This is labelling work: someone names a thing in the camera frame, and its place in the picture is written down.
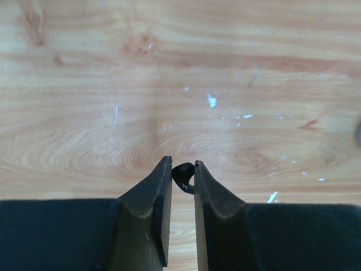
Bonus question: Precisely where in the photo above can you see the black earbud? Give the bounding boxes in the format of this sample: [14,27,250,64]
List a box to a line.
[172,163,195,195]

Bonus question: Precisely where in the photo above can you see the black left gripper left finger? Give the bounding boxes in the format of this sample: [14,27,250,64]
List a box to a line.
[1,156,172,270]

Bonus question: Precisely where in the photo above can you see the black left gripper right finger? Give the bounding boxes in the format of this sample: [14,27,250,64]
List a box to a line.
[194,161,360,270]

